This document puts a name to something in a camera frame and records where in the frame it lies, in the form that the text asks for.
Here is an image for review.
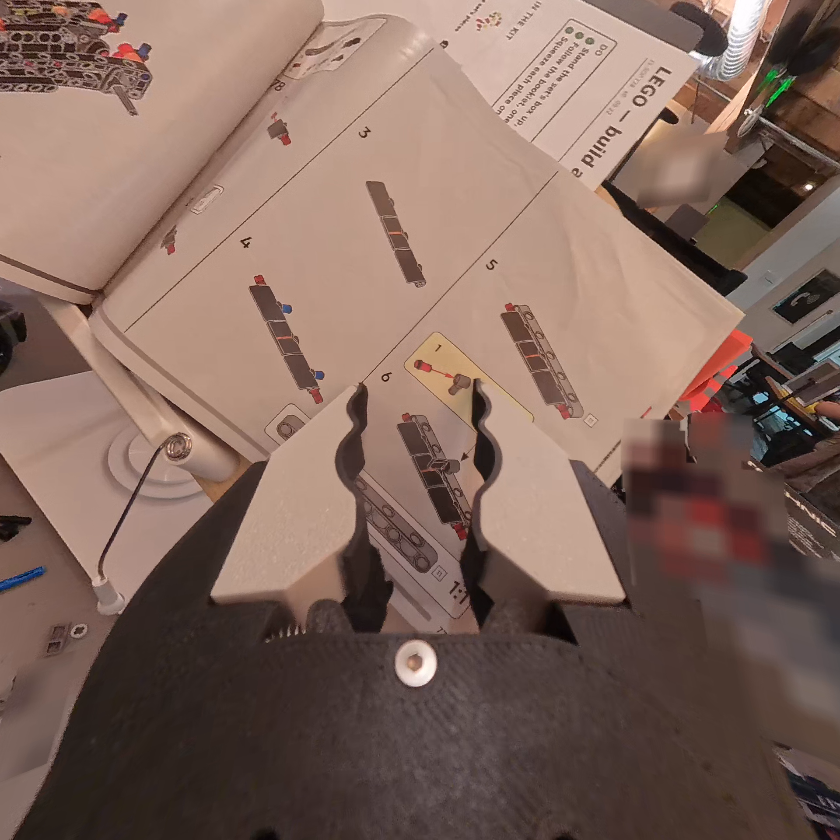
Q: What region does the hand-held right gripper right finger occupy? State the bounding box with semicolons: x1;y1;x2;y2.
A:
458;378;629;629

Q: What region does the white desk stand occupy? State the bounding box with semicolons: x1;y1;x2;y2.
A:
0;298;240;595

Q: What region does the orange plastic crate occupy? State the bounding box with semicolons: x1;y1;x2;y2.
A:
679;328;754;411

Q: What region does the dark wall sign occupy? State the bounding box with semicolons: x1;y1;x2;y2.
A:
771;269;840;324

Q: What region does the black lego set box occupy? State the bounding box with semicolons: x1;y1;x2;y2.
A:
784;476;840;562

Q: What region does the silver ventilation duct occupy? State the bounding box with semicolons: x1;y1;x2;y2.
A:
696;0;772;81

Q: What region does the black cable with white plug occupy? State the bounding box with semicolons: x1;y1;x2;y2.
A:
97;433;193;616

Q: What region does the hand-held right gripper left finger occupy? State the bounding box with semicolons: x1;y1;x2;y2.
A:
210;382;392;634

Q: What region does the lego instruction booklet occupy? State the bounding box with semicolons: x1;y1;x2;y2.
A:
0;0;746;621

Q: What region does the printed instruction poster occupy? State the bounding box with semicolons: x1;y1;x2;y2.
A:
322;0;698;193

